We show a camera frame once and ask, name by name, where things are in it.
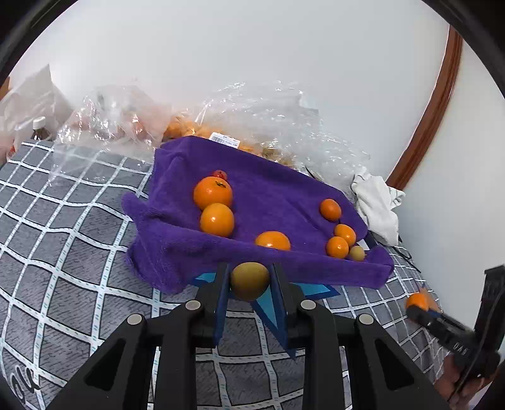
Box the grey checked blanket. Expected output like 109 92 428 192
0 140 450 410

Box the white label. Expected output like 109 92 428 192
209 132 241 147

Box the purple towel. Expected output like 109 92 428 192
122 136 395 294

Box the brown wooden door frame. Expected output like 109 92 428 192
387 26 463 192

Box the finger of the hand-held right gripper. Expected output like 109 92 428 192
406 305 479 358

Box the medium orange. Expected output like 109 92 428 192
254 231 291 251
199 203 235 238

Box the white cloth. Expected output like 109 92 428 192
351 167 406 245

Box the clear plastic bag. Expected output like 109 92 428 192
166 81 371 186
51 85 178 186

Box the bottle with dark cap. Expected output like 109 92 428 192
31 117 52 140

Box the small orange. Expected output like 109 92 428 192
405 292 431 312
326 236 349 259
334 224 357 246
319 199 342 221

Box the person's right hand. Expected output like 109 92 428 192
438 355 492 410

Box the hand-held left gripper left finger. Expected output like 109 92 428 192
47 262 231 410

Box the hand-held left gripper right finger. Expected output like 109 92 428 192
270 263 450 410

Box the large orange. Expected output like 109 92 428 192
193 176 233 211

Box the white plastic bag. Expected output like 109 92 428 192
0 65 74 158

